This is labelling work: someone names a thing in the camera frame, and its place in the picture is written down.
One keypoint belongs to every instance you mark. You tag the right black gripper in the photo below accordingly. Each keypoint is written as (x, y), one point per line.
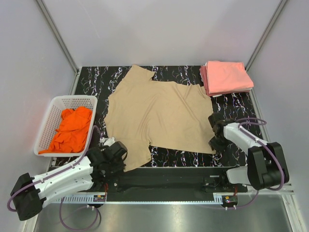
(218, 148)

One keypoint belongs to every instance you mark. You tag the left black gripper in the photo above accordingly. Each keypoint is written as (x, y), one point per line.
(119, 166)

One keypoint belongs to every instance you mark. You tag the white plastic laundry basket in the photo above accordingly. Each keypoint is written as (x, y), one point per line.
(52, 120)

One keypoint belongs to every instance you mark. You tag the beige t shirt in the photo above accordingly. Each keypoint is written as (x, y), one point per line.
(143, 113)

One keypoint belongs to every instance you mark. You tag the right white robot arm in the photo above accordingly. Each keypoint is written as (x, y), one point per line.
(266, 165)

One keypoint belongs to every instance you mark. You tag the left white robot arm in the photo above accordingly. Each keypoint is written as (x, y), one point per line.
(31, 194)

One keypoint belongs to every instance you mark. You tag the folded pink t shirt stack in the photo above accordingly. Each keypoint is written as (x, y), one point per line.
(221, 78)

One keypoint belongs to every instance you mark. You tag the orange t shirt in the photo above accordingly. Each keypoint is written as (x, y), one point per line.
(72, 133)

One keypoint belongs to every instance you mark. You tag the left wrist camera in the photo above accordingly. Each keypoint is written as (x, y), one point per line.
(107, 141)

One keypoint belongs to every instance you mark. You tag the white slotted cable duct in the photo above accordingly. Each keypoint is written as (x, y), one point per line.
(94, 199)

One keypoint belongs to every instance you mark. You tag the left aluminium frame post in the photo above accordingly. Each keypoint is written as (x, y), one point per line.
(51, 24)

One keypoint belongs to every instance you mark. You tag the aluminium frame post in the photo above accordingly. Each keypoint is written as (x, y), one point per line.
(279, 9)
(51, 24)

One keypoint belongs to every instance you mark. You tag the right aluminium frame post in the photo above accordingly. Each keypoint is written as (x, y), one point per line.
(279, 9)

